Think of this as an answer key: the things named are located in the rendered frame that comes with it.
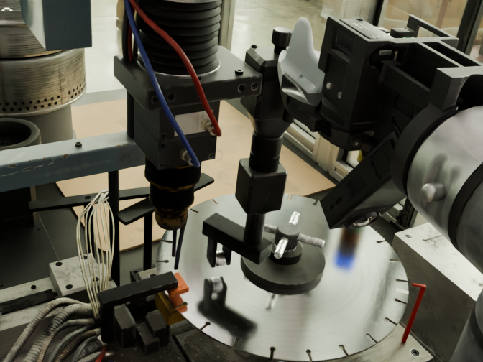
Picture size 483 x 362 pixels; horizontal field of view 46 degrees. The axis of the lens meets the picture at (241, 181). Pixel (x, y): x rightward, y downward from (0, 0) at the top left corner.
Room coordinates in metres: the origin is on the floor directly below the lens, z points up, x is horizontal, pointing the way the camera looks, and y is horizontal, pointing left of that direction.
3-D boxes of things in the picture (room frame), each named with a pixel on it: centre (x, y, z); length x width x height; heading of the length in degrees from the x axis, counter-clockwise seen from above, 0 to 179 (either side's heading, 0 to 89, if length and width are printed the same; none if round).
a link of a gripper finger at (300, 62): (0.44, -0.03, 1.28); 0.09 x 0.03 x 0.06; 29
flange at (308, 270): (0.59, -0.07, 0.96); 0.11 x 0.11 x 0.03
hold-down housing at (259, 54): (0.53, -0.02, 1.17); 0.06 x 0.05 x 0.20; 115
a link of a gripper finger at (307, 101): (0.40, -0.05, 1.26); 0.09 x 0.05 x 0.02; 29
